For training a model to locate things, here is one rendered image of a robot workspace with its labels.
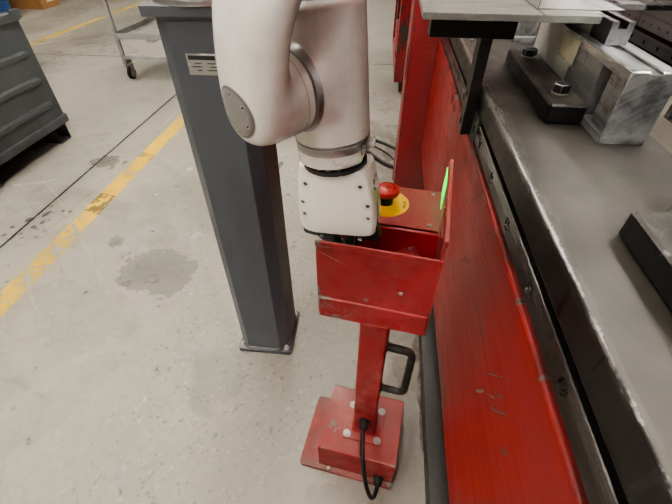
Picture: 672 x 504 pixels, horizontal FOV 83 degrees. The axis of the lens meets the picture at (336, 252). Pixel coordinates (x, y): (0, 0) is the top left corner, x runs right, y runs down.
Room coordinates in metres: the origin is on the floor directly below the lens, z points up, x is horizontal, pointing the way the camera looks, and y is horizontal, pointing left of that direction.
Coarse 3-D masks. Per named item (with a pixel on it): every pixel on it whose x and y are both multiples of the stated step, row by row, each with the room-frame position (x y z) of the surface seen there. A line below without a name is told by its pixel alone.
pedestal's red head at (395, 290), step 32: (416, 192) 0.52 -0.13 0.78; (448, 192) 0.43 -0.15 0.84; (384, 224) 0.44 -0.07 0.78; (416, 224) 0.44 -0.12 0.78; (448, 224) 0.36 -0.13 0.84; (320, 256) 0.36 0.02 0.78; (352, 256) 0.35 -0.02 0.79; (384, 256) 0.34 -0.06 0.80; (416, 256) 0.34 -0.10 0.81; (320, 288) 0.36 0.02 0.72; (352, 288) 0.35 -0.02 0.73; (384, 288) 0.34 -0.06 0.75; (416, 288) 0.33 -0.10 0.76; (352, 320) 0.35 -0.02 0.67; (384, 320) 0.34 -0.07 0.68; (416, 320) 0.33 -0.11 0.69
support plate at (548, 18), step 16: (432, 0) 0.79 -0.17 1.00; (448, 0) 0.79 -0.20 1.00; (464, 0) 0.79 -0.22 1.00; (480, 0) 0.79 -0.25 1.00; (496, 0) 0.79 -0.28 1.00; (512, 0) 0.79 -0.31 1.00; (432, 16) 0.68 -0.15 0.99; (448, 16) 0.68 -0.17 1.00; (464, 16) 0.68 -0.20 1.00; (480, 16) 0.68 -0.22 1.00; (496, 16) 0.67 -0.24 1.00; (512, 16) 0.67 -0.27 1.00; (528, 16) 0.67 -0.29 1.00; (544, 16) 0.66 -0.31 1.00; (560, 16) 0.66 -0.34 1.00; (576, 16) 0.66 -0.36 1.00; (592, 16) 0.66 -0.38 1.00
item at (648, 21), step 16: (608, 0) 1.18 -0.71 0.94; (624, 0) 1.10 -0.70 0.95; (640, 0) 1.03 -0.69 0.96; (656, 0) 0.97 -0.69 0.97; (624, 16) 1.07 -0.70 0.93; (640, 16) 1.00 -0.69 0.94; (656, 16) 0.94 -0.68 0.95; (640, 32) 0.98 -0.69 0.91; (656, 32) 0.91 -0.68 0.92; (640, 48) 0.96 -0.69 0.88; (656, 48) 0.89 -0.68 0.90
